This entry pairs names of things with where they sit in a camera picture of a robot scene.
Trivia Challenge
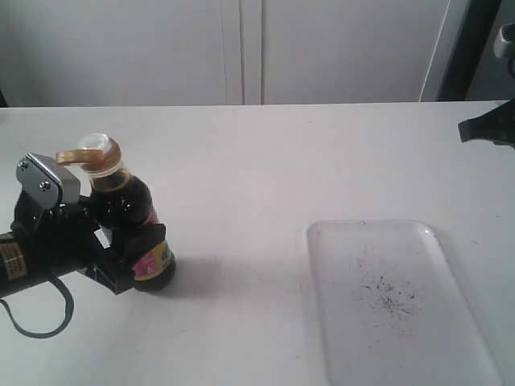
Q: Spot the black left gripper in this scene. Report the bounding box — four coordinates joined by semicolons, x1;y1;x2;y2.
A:
11;194;166;294

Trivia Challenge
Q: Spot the dark soy sauce bottle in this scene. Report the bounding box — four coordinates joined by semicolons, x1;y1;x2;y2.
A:
56;133;176;293

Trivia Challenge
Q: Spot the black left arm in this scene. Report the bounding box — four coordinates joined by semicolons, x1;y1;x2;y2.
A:
1;191;166;297

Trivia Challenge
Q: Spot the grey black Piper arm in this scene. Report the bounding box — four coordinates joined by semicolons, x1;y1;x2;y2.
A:
458;23;514;148

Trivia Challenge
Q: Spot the white cabinet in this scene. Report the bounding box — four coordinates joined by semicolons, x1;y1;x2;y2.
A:
1;1;468;107

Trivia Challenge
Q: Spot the white plastic tray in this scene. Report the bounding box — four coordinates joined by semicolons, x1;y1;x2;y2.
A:
306;220;503;385

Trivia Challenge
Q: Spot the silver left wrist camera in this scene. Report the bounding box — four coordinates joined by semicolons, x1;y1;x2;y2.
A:
16;153;80;219

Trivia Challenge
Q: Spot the dark vertical post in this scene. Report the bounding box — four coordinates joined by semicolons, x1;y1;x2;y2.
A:
436;0;501;101

